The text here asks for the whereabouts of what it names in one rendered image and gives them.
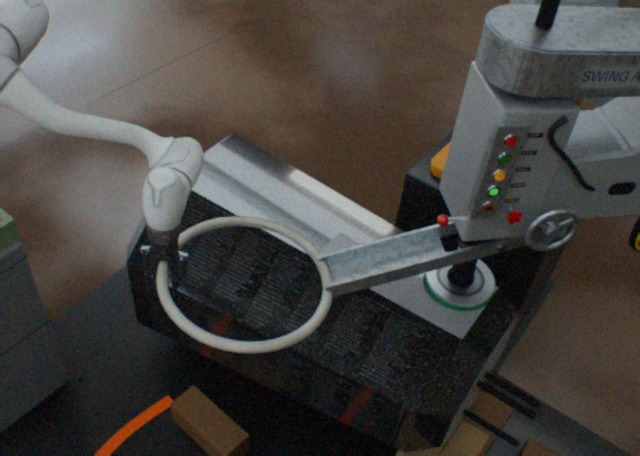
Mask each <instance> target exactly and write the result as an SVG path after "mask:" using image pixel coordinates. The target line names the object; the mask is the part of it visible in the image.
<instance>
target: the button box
mask: <svg viewBox="0 0 640 456"><path fill-rule="evenodd" d="M530 127H531V126H530V124H529V122H528V121H524V122H503V121H500V120H495V121H494V125H493V128H492V131H491V134H490V138H489V141H488V144H487V148H486V151H485V154H484V157H483V161H482V164H481V167H480V170H479V173H478V177H477V180H476V183H475V186H474V190H473V193H472V196H471V199H470V202H469V206H468V209H467V214H468V216H469V218H470V219H475V218H489V217H499V215H500V212H501V209H502V206H503V203H504V201H505V198H506V195H507V192H508V189H509V187H510V184H511V181H512V178H513V175H514V173H515V170H516V167H517V164H518V161H519V158H520V156H521V153H522V150H523V147H524V144H525V141H526V139H527V136H528V133H529V130H530ZM509 135H516V136H517V137H518V142H517V144H516V145H514V146H513V147H505V146H504V145H503V141H504V139H505V138H506V137H507V136H509ZM506 152H508V153H511V154H512V160H511V161H510V162H509V163H508V164H505V165H501V164H499V163H498V161H497V160H498V157H499V156H500V155H501V154H503V153H506ZM501 169H502V170H505V171H506V173H507V175H506V177H505V178H504V179H503V180H501V181H494V180H493V179H492V175H493V173H494V172H496V171H497V170H501ZM493 186H499V187H500V188H501V192H500V193H499V195H497V196H495V197H488V196H487V191H488V189H489V188H491V187H493ZM487 202H494V203H495V205H496V206H495V208H494V210H492V211H491V212H487V213H486V212H483V211H482V206H483V205H484V204H485V203H487Z"/></svg>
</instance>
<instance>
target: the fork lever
mask: <svg viewBox="0 0 640 456"><path fill-rule="evenodd" d="M456 233H459V232H458V230H457V228H456V225H455V223H454V222H453V223H448V225H446V226H444V227H442V226H439V225H438V224H436V225H432V226H429V227H425V228H421V229H417V230H414V231H410V232H406V233H402V234H399V235H395V236H391V237H387V238H383V239H380V240H376V241H372V242H368V243H365V244H361V245H357V246H353V247H349V248H346V249H342V250H338V251H334V252H330V253H327V254H323V255H319V256H318V260H319V262H321V261H324V262H326V263H327V265H328V267H329V269H330V272H331V276H332V280H333V283H330V284H327V285H324V286H325V290H326V291H332V292H333V297H336V296H339V295H343V294H347V293H351V292H355V291H359V290H362V289H366V288H370V287H374V286H377V285H381V284H385V283H389V282H393V281H396V280H400V279H404V278H408V277H411V276H415V275H419V274H423V273H426V272H430V271H434V270H438V269H441V268H445V267H449V266H452V265H456V264H460V263H463V262H467V261H471V260H475V259H478V258H482V257H486V256H489V255H493V254H497V253H500V252H504V251H508V250H511V249H515V248H519V247H522V246H526V245H527V243H526V240H525V237H516V238H503V239H495V240H492V241H488V242H484V243H481V244H477V245H473V246H470V247H466V248H462V249H458V250H455V251H451V252H447V253H445V251H444V248H443V246H442V243H441V241H440V238H441V237H445V236H448V235H452V234H456ZM545 237H546V235H545V233H544V231H543V229H542V228H536V229H535V230H534V232H533V235H532V239H533V241H534V242H535V243H537V242H540V241H544V239H545Z"/></svg>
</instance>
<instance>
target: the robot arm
mask: <svg viewBox="0 0 640 456"><path fill-rule="evenodd" d="M48 23H49V12H48V10H47V7H46V5H45V4H44V2H43V1H42V0H0V105H2V106H4V107H6V108H9V109H11V110H13V111H14V112H16V113H18V114H20V115H22V116H24V117H26V118H27V119H29V120H31V121H33V122H35V123H36V124H38V125H40V126H42V127H45V128H47V129H49V130H52V131H54V132H57V133H60V134H64V135H69V136H74V137H81V138H88V139H96V140H103V141H111V142H118V143H125V144H129V145H132V146H134V147H136V148H138V149H139V150H141V151H142V152H143V153H144V154H145V155H146V157H147V159H148V163H149V167H150V168H151V171H150V172H149V174H148V175H147V177H146V180H145V182H144V186H143V195H142V201H143V211H144V215H145V217H146V224H147V235H148V238H149V239H150V246H146V245H142V248H141V250H140V253H141V255H142V256H143V268H144V274H145V275H150V276H151V283H153V284H154V288H155V294H158V290H157V281H156V279H157V267H158V264H159V261H166V262H168V265H169V266H170V268H171V271H172V274H173V279H172V297H175V295H176V292H177V288H179V286H180V280H181V281H185V278H186V275H187V260H188V257H189V252H185V253H183V252H181V251H180V249H179V247H178V239H179V236H180V233H181V217H182V215H183V212H184V211H185V207H186V203H187V199H188V196H189V194H190V191H191V189H192V188H193V187H194V186H195V184H196V182H197V180H198V178H199V175H200V173H201V170H202V166H203V160H204V155H203V150H202V147H201V145H200V144H199V143H198V142H197V141H196V140H194V139H193V138H190V137H181V138H177V139H175V138H173V137H169V138H163V137H160V136H158V135H156V134H154V133H153V132H151V131H149V130H147V129H145V128H142V127H140V126H137V125H134V124H130V123H126V122H121V121H116V120H111V119H107V118H102V117H97V116H92V115H87V114H83V113H78V112H74V111H71V110H68V109H66V108H63V107H61V106H59V105H58V104H56V103H55V102H53V101H52V100H51V99H50V98H49V97H47V96H46V95H45V94H44V93H43V92H42V90H41V89H40V88H39V87H38V86H37V85H36V84H35V83H34V82H33V81H32V80H31V79H30V77H29V76H28V75H27V74H26V73H25V72H24V71H23V70H22V69H21V68H20V67H19V66H20V65H21V64H22V63H23V62H24V61H25V60H26V59H27V57H28V56H29V55H30V54H31V52H32V51H33V50H34V49H35V48H36V46H37V45H38V44H39V42H40V40H41V39H42V37H43V36H44V35H45V33H46V31H47V28H48ZM149 252H151V253H152V254H153V255H154V256H155V257H156V258H155V261H154V265H153V268H152V269H151V268H150V257H149ZM178 256H180V261H181V274H180V271H179V268H178V265H177V262H176V257H178Z"/></svg>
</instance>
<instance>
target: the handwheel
mask: <svg viewBox="0 0 640 456"><path fill-rule="evenodd" d="M557 215H568V216H570V217H571V218H570V219H568V220H566V221H564V222H562V223H558V221H552V219H551V217H553V216H557ZM571 224H573V225H572V227H571V229H570V230H569V232H568V233H567V234H566V235H565V236H563V237H562V238H560V239H559V240H557V241H555V242H552V243H551V241H552V239H556V238H558V237H559V236H560V235H561V234H562V231H563V230H562V229H563V228H565V227H567V226H569V225H571ZM579 226H580V218H579V215H578V214H577V213H576V212H575V211H574V210H572V209H569V208H555V209H552V210H549V211H546V212H544V213H542V214H541V215H539V216H538V217H537V218H535V219H534V220H533V221H532V222H531V224H530V225H529V226H528V228H527V230H526V233H525V240H526V243H527V245H528V246H529V247H530V248H532V249H534V250H538V251H548V250H552V249H555V248H558V247H560V246H562V245H564V244H565V243H567V242H568V241H569V240H571V239H572V238H573V237H574V235H575V234H576V233H577V231H578V229H579ZM537 227H539V228H542V229H543V231H544V233H545V235H546V239H545V241H544V244H537V243H535V242H534V241H533V239H532V235H533V232H534V230H535V229H536V228H537Z"/></svg>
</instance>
